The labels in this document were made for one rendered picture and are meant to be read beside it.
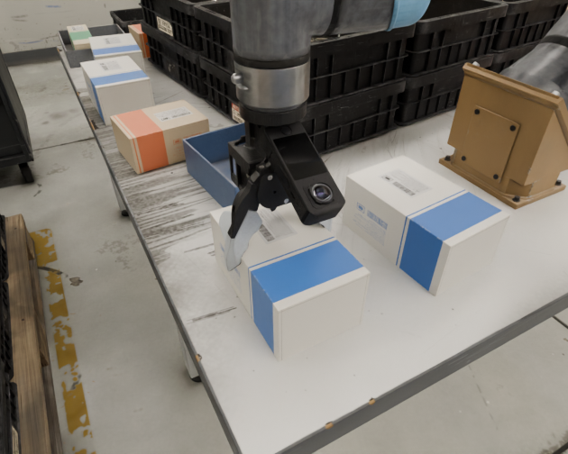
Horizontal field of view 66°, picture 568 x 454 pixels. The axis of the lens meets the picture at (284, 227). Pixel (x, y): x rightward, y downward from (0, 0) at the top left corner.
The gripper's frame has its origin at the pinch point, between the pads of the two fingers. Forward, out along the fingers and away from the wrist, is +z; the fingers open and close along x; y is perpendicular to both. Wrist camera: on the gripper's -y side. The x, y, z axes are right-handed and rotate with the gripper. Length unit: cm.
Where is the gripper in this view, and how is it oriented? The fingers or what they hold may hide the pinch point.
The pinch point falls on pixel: (283, 255)
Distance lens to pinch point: 56.5
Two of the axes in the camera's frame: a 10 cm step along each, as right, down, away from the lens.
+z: 0.0, 7.9, 6.1
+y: -4.8, -5.4, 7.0
